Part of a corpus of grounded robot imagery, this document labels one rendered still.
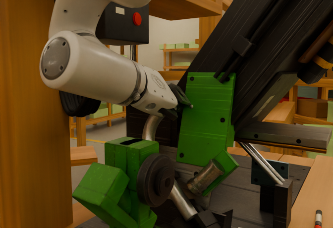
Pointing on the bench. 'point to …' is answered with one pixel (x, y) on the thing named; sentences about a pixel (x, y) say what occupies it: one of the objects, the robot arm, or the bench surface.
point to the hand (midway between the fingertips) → (172, 99)
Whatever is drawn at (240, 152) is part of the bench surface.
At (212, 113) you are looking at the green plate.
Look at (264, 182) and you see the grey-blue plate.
